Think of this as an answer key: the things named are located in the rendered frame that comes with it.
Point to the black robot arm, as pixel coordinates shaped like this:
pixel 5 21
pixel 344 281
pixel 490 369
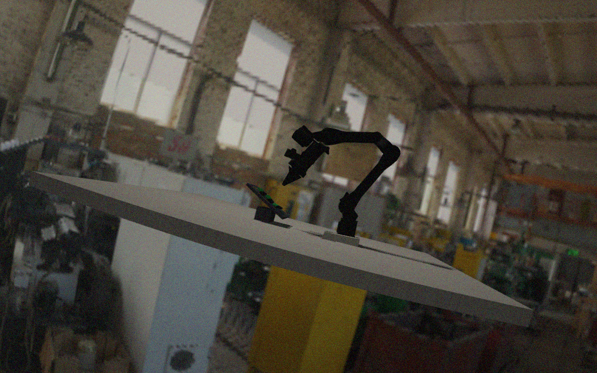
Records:
pixel 330 136

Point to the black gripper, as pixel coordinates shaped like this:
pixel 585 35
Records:
pixel 300 168

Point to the dark grey switch panel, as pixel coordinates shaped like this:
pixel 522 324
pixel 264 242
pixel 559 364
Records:
pixel 265 214

